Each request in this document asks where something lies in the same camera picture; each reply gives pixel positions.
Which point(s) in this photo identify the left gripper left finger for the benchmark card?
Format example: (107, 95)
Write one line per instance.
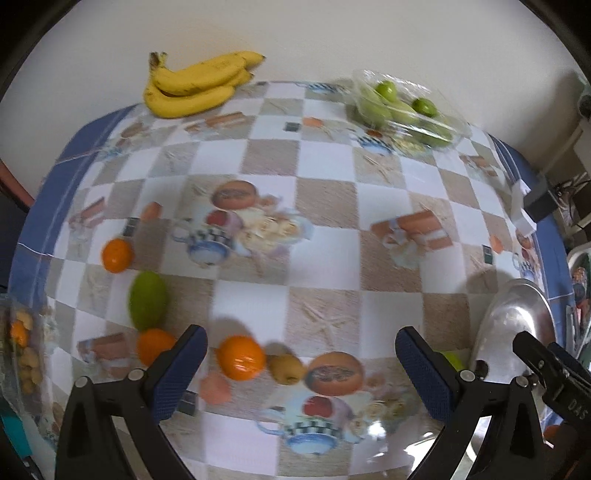
(88, 446)

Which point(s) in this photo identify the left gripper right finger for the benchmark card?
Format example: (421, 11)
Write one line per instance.
(513, 447)

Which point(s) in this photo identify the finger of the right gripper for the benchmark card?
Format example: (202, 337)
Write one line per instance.
(550, 364)

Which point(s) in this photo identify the small orange mandarin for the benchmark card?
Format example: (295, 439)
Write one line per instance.
(117, 255)

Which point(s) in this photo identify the brown longan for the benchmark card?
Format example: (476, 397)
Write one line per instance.
(286, 369)

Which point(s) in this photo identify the clear box of green fruits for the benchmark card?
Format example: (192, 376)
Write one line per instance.
(413, 117)

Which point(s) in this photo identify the silver metal bowl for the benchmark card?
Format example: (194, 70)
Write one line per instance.
(519, 305)

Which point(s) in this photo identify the black charger on white dock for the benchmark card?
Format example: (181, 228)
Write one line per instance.
(531, 205)

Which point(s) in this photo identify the checkered patterned tablecloth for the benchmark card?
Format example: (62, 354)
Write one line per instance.
(277, 217)

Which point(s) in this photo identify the yellow banana bunch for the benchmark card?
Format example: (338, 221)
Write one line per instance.
(171, 94)

